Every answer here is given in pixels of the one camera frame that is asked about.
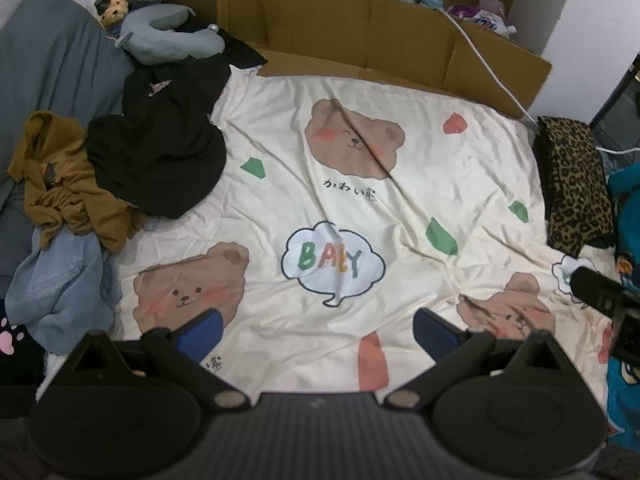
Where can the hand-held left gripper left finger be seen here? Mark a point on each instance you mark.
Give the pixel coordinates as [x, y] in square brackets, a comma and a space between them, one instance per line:
[200, 332]

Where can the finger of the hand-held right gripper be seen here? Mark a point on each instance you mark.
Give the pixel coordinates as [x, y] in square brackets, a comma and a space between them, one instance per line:
[597, 291]

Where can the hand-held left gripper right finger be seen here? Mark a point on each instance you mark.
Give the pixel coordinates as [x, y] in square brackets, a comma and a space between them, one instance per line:
[435, 335]

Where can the black jacket with patterned lining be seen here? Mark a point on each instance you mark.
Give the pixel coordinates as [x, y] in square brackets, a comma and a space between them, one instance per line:
[160, 160]

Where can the teal printed cloth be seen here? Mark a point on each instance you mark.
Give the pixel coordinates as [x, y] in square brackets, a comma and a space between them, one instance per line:
[625, 400]

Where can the leopard print cloth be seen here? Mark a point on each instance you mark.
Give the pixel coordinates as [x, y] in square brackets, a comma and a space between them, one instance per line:
[575, 185]

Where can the light blue denim garment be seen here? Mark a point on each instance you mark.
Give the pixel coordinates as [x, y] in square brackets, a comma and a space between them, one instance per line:
[60, 285]

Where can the black paw print cloth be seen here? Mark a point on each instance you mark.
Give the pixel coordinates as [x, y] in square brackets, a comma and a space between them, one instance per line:
[15, 360]

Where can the cream bear printed blanket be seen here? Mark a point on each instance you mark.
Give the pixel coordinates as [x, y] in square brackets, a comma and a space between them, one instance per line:
[300, 170]

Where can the brown garment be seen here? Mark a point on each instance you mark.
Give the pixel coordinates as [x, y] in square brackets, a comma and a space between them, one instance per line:
[65, 185]

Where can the purple white packet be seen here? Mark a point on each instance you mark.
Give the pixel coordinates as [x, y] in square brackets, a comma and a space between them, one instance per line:
[480, 21]

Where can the grey neck pillow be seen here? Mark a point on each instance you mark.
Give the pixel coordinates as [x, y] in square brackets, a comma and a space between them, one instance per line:
[150, 40]

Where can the brown cardboard sheet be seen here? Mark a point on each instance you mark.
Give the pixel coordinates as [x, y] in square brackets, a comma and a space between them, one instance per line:
[350, 30]

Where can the spotted plush toy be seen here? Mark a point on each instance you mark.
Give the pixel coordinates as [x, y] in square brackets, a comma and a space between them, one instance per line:
[114, 7]

